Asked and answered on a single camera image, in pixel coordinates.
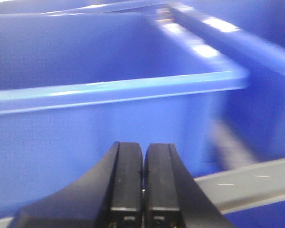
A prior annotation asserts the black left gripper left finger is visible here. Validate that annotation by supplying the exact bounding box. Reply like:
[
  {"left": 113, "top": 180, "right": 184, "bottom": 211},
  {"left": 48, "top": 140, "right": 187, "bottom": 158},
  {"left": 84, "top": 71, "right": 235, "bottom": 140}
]
[{"left": 11, "top": 142, "right": 143, "bottom": 228}]

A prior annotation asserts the blue bin left front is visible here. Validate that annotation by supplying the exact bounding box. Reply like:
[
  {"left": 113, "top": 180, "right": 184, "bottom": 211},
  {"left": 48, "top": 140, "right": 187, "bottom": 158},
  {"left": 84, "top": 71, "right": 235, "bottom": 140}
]
[{"left": 0, "top": 12, "right": 247, "bottom": 218}]

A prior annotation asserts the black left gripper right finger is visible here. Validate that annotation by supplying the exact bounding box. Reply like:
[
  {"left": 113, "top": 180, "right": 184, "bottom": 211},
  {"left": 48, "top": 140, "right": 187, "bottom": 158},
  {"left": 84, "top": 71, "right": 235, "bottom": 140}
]
[{"left": 144, "top": 143, "right": 233, "bottom": 228}]

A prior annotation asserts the steel shelf front rail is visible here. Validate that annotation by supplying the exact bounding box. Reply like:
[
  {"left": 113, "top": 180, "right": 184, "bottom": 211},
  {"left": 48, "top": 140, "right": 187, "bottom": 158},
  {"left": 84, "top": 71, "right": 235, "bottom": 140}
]
[{"left": 0, "top": 154, "right": 285, "bottom": 228}]

